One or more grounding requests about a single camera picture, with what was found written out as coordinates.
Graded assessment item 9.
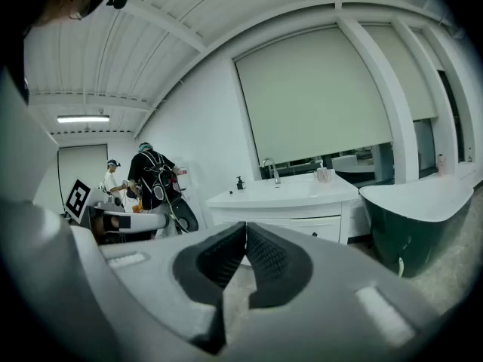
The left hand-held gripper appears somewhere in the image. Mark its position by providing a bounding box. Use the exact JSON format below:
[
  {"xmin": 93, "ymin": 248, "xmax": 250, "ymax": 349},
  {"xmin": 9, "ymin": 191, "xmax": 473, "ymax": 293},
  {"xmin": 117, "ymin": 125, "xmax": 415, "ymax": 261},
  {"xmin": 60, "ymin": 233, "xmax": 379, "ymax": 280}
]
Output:
[{"xmin": 63, "ymin": 178, "xmax": 170, "ymax": 246}]

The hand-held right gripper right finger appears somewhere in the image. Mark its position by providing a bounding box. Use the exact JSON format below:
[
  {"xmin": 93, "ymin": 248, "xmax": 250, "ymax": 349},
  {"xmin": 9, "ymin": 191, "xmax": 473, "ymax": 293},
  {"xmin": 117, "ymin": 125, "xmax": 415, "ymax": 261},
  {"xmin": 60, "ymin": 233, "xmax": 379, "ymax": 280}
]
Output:
[{"xmin": 223, "ymin": 220, "xmax": 456, "ymax": 362}]

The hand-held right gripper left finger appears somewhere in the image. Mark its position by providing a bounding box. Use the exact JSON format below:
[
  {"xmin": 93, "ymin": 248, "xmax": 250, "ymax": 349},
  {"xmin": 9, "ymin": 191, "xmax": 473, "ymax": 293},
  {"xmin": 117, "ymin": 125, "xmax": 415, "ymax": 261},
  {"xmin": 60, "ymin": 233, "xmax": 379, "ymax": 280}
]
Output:
[{"xmin": 98, "ymin": 220, "xmax": 248, "ymax": 362}]

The clear pink dotted cup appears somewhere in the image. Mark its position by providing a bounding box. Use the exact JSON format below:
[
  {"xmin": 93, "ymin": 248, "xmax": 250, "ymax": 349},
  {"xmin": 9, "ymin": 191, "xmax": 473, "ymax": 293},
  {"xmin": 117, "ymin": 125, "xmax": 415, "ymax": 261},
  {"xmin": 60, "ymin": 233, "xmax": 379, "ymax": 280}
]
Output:
[{"xmin": 314, "ymin": 167, "xmax": 336, "ymax": 183}]

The black oval device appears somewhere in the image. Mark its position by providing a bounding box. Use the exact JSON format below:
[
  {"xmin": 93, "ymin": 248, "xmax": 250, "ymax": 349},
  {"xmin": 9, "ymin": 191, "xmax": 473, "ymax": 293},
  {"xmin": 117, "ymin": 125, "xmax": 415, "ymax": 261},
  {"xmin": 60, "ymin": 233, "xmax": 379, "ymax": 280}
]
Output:
[{"xmin": 165, "ymin": 179, "xmax": 200, "ymax": 234}]

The long ceiling light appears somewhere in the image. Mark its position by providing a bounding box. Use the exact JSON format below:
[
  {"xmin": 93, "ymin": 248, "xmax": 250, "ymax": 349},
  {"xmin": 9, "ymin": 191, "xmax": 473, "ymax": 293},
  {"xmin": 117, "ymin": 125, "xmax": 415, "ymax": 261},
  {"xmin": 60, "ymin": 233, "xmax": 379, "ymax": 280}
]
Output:
[{"xmin": 56, "ymin": 115, "xmax": 111, "ymax": 124}]

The white sink vanity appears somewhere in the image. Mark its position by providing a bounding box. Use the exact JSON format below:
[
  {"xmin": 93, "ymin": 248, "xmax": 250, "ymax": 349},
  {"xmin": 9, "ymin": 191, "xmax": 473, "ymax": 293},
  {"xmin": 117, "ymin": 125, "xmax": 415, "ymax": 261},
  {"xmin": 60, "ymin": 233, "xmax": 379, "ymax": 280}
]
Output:
[{"xmin": 205, "ymin": 171, "xmax": 359, "ymax": 267}]

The chrome faucet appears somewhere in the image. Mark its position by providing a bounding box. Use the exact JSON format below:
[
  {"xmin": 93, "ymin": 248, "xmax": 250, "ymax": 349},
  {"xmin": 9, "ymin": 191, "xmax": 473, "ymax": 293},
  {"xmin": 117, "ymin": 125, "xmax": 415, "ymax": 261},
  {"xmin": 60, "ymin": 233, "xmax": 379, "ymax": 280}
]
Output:
[{"xmin": 262, "ymin": 157, "xmax": 282, "ymax": 186}]

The dark green white bathtub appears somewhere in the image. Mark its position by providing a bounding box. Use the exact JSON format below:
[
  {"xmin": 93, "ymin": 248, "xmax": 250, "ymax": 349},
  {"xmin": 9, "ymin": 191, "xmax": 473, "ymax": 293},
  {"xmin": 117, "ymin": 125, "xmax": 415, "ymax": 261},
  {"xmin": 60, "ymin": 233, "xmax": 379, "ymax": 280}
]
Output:
[{"xmin": 358, "ymin": 175, "xmax": 475, "ymax": 278}]

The dark framed window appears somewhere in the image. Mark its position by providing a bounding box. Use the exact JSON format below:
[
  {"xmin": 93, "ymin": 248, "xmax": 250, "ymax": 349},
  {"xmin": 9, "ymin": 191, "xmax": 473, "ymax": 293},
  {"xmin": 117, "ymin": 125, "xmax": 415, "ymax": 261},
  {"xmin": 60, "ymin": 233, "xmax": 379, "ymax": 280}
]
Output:
[{"xmin": 259, "ymin": 141, "xmax": 395, "ymax": 186}]

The large white roller blind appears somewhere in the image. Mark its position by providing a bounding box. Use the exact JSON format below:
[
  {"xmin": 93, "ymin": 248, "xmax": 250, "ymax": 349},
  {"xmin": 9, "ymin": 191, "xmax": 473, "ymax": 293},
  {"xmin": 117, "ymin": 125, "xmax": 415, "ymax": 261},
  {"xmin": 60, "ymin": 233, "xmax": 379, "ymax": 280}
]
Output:
[{"xmin": 233, "ymin": 24, "xmax": 394, "ymax": 165}]

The narrow white roller blind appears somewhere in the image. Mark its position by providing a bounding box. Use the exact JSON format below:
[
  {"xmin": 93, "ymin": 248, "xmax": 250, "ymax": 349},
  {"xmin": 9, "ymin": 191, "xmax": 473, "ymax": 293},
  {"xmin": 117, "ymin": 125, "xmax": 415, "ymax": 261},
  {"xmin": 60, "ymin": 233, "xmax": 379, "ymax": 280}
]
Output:
[{"xmin": 361, "ymin": 23, "xmax": 439, "ymax": 122}]

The white wall-mounted box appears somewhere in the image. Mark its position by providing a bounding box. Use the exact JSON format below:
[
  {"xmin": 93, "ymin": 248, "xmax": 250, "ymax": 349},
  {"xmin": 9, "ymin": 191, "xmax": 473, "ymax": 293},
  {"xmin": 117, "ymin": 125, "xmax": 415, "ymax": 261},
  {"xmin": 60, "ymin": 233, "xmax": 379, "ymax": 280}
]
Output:
[{"xmin": 176, "ymin": 160, "xmax": 194, "ymax": 199}]

